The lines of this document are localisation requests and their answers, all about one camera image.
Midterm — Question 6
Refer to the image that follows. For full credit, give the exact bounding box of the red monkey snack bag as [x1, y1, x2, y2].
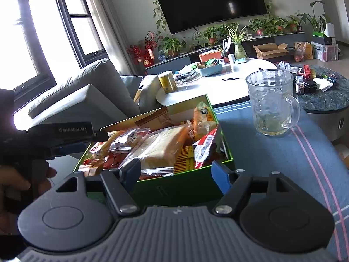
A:
[108, 127, 151, 154]

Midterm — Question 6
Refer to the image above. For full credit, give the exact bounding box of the clear toast bread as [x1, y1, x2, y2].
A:
[119, 123, 192, 177]

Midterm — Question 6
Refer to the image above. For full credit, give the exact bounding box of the orange bread roll packet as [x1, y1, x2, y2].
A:
[193, 102, 217, 141]

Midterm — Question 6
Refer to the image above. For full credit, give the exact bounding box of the red rice cracker bag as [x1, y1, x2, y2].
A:
[77, 130, 127, 177]

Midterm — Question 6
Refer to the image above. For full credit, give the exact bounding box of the brown mushroom snack bag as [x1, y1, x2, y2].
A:
[135, 107, 172, 131]

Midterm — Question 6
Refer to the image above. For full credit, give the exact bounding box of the person's left hand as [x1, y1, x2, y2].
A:
[0, 161, 58, 235]

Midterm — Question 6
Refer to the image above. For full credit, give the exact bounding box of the small red white snack packet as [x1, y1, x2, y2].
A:
[194, 127, 218, 169]

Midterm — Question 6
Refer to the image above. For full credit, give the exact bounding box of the green cardboard box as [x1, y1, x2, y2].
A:
[75, 95, 233, 208]

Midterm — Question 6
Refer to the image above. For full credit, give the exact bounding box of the blue checked tablecloth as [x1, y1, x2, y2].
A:
[214, 101, 348, 261]

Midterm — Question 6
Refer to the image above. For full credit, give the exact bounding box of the clear glass mug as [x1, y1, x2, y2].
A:
[245, 69, 301, 136]

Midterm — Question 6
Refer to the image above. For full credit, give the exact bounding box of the grey armchair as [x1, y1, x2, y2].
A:
[14, 59, 143, 130]

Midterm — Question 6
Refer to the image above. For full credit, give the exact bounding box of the white round coffee table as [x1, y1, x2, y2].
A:
[156, 58, 277, 107]

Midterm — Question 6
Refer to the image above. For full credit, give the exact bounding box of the yellow tin can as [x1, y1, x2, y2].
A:
[158, 70, 178, 93]

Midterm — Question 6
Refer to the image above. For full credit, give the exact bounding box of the light blue tray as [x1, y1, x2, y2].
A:
[197, 63, 222, 77]

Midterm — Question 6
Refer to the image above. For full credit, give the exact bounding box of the dark round marble table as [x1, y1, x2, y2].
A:
[293, 65, 348, 141]

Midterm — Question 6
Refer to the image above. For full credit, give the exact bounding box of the orange box on table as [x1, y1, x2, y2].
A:
[199, 50, 221, 63]

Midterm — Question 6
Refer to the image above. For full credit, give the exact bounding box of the red flower decoration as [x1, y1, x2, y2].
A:
[127, 31, 162, 67]

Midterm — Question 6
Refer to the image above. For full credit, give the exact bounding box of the open cardboard box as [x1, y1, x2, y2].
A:
[253, 43, 288, 60]

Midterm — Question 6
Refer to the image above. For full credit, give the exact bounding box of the potted green plant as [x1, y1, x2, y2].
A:
[159, 37, 186, 57]

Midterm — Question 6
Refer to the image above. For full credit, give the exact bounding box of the spider plant in vase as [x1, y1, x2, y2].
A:
[225, 24, 251, 59]

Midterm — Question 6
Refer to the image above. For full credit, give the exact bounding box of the clear storage bin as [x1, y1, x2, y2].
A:
[311, 41, 339, 62]

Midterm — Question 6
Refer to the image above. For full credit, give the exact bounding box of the tall potted plant white pot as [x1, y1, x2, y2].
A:
[297, 0, 331, 37]

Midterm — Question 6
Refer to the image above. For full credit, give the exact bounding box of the black window frame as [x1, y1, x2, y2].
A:
[1, 0, 108, 107]

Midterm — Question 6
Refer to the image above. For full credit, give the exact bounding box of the black wall television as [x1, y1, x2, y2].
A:
[157, 0, 267, 34]

